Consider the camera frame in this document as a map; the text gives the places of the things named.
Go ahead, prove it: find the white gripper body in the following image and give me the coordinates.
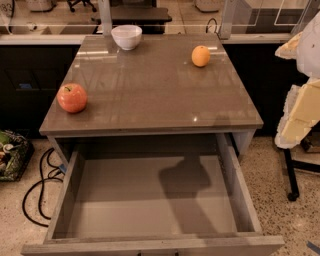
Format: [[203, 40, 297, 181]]
[[296, 11, 320, 78]]

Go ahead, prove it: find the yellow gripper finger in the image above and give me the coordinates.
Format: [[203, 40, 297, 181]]
[[274, 79, 320, 149], [275, 32, 302, 60]]

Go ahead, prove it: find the red apple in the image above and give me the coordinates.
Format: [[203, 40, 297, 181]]
[[57, 83, 87, 113]]

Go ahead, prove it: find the open grey top drawer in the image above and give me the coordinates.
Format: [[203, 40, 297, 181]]
[[22, 134, 284, 256]]

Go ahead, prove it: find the grey drawer cabinet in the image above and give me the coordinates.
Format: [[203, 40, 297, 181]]
[[40, 34, 263, 162]]

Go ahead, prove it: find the orange fruit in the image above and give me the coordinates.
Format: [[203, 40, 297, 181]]
[[191, 45, 210, 67]]

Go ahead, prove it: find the white bowl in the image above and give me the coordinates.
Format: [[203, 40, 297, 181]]
[[111, 25, 142, 50]]

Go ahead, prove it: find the black office chair base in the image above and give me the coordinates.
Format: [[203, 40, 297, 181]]
[[66, 0, 98, 14]]

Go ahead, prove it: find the basket of items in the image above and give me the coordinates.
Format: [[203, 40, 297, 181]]
[[0, 130, 34, 182]]

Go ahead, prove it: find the black cable loop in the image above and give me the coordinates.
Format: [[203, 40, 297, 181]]
[[205, 17, 219, 34]]

